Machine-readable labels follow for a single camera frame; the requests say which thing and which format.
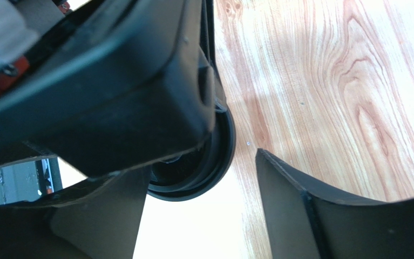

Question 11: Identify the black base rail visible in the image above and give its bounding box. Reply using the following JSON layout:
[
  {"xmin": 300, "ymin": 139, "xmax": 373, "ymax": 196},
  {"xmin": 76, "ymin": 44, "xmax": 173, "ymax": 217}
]
[{"xmin": 0, "ymin": 157, "xmax": 64, "ymax": 206}]

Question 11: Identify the single black cup lid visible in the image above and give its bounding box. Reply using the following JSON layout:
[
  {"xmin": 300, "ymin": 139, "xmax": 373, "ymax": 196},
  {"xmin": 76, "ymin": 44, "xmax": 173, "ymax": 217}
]
[{"xmin": 147, "ymin": 110, "xmax": 236, "ymax": 202}]

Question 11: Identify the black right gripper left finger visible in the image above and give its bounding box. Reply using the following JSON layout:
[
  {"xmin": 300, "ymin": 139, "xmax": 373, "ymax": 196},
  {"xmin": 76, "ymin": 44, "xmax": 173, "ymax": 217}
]
[{"xmin": 0, "ymin": 168, "xmax": 150, "ymax": 258}]

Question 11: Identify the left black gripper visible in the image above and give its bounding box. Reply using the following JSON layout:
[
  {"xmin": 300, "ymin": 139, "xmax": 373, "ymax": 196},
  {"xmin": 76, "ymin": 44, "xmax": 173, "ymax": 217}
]
[{"xmin": 0, "ymin": 1, "xmax": 225, "ymax": 177}]

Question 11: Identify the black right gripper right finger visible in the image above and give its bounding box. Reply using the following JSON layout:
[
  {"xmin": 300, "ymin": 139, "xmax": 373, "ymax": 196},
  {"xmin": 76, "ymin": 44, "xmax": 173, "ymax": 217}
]
[{"xmin": 255, "ymin": 149, "xmax": 414, "ymax": 258}]

